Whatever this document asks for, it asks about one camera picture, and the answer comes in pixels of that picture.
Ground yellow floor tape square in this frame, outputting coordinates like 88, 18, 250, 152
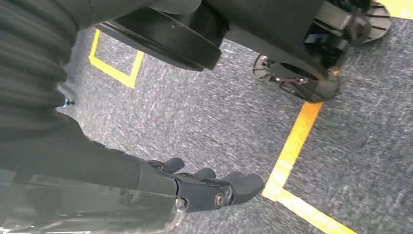
89, 29, 145, 89

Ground black robot legs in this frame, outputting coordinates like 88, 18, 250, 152
58, 0, 372, 81

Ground black robot foot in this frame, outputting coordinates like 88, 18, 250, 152
353, 0, 393, 45
252, 54, 339, 104

